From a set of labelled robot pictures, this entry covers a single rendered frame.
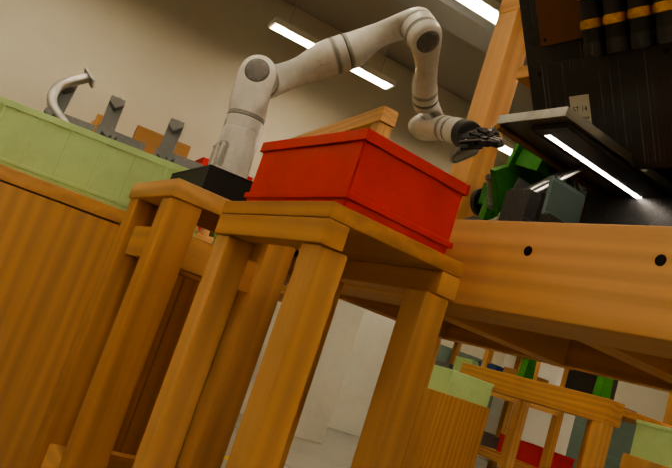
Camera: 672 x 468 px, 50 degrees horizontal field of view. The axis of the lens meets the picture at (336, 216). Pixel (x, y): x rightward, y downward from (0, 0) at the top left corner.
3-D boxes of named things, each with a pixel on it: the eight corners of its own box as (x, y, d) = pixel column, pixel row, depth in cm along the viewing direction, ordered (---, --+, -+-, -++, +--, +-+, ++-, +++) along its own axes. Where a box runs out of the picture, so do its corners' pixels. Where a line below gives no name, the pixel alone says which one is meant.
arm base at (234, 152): (213, 177, 163) (235, 109, 166) (199, 181, 171) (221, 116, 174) (249, 192, 167) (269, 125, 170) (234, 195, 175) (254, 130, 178)
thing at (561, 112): (563, 122, 121) (568, 105, 122) (493, 129, 135) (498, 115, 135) (682, 207, 142) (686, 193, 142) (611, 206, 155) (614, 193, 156)
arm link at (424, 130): (431, 128, 189) (457, 112, 191) (401, 119, 202) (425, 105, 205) (439, 150, 192) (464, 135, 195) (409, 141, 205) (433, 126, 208)
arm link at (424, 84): (448, 104, 192) (436, 85, 198) (445, 21, 172) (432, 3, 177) (416, 114, 192) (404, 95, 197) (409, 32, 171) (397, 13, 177)
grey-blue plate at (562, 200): (537, 248, 127) (557, 175, 130) (528, 247, 129) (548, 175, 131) (569, 265, 132) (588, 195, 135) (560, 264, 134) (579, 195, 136)
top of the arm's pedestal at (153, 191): (171, 195, 146) (178, 177, 146) (127, 197, 173) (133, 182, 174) (299, 249, 161) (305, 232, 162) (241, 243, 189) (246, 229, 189)
